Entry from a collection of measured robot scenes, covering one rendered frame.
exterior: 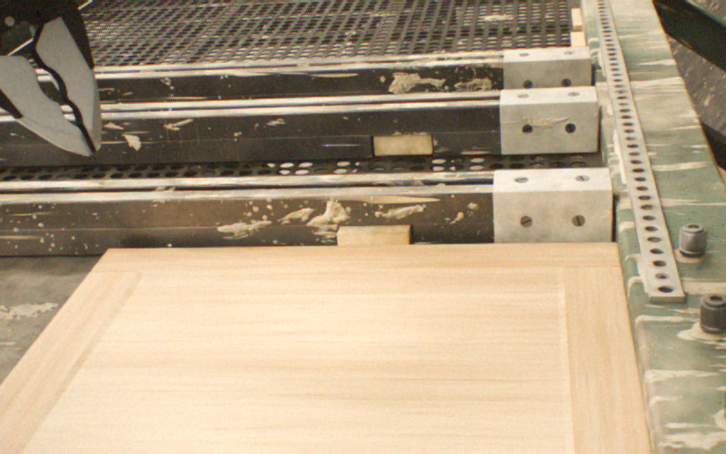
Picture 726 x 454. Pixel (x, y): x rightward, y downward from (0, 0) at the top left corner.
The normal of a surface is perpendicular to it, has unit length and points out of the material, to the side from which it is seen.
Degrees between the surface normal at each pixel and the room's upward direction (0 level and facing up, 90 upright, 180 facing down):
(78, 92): 114
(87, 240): 90
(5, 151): 90
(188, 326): 55
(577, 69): 90
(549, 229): 90
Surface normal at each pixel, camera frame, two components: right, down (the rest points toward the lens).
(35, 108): 0.54, 0.07
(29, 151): -0.14, 0.43
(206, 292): -0.08, -0.90
